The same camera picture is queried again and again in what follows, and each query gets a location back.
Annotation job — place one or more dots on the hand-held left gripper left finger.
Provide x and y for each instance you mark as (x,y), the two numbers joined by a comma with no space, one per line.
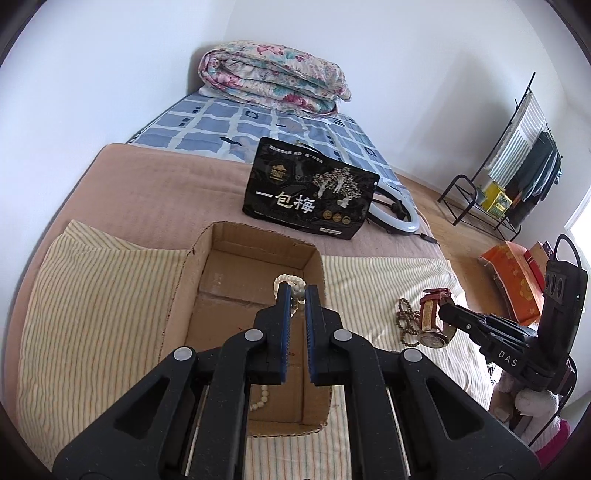
(285,318)

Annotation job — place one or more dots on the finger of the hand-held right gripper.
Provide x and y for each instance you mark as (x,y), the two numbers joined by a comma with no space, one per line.
(489,344)
(471,318)

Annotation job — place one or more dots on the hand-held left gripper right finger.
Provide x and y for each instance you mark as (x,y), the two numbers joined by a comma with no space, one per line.
(311,332)

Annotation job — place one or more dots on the brown leather wrist watch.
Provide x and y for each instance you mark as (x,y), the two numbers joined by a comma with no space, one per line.
(431,323)

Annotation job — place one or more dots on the cardboard box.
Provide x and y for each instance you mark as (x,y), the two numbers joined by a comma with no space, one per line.
(231,295)

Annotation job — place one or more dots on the pink white plush toy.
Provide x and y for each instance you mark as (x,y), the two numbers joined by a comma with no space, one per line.
(535,406)

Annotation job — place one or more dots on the yellow box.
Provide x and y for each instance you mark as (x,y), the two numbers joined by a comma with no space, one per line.
(497,199)

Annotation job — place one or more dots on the black metal clothes rack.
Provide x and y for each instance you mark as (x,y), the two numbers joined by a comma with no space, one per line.
(466,194)

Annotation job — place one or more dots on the black snack bag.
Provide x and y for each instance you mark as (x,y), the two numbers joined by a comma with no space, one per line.
(309,189)

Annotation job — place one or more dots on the dark hanging clothes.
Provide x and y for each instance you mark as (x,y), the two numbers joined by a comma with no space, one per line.
(538,170)

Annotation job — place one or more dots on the yellow striped cloth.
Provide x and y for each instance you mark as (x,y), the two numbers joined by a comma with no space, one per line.
(101,323)

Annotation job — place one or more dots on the pink brown blanket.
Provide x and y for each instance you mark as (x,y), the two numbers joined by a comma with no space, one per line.
(152,189)

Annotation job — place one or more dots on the grey striped hanging cloth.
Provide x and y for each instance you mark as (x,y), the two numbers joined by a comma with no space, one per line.
(519,138)

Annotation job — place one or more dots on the blue checked bed sheet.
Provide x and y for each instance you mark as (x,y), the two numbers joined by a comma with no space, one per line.
(258,124)

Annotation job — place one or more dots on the folded floral quilt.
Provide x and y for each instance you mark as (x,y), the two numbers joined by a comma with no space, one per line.
(272,76)

